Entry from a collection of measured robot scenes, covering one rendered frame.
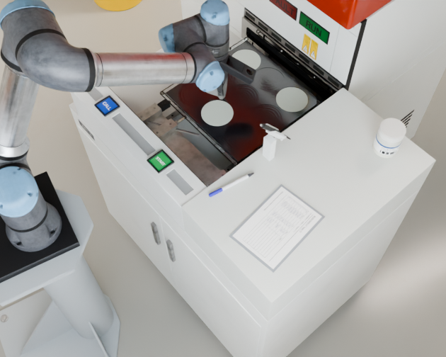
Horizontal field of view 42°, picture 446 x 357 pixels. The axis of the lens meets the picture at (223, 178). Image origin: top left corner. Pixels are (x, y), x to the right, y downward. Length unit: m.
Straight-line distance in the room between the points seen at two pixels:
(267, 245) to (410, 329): 1.16
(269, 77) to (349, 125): 0.33
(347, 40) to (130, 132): 0.66
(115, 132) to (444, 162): 1.74
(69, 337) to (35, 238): 0.89
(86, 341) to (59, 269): 0.81
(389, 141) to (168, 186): 0.60
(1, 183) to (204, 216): 0.52
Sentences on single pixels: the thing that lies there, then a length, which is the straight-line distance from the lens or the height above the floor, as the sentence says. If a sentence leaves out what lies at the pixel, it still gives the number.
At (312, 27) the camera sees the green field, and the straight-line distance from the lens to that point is 1.75.
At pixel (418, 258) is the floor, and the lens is 2.63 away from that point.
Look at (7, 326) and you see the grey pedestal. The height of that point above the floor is 0.02.
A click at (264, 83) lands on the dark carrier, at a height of 0.90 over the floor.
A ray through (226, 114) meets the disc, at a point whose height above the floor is 0.90.
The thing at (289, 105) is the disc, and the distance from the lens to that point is 1.80.
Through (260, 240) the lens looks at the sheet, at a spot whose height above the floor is 0.97.
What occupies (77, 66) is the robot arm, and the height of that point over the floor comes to 1.40.
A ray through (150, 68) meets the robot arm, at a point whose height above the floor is 1.31.
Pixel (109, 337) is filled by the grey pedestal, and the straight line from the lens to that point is 2.42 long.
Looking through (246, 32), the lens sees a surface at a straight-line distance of 2.02.
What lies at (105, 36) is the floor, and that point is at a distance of 3.35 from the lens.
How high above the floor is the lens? 2.30
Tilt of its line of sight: 58 degrees down
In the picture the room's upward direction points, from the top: 1 degrees counter-clockwise
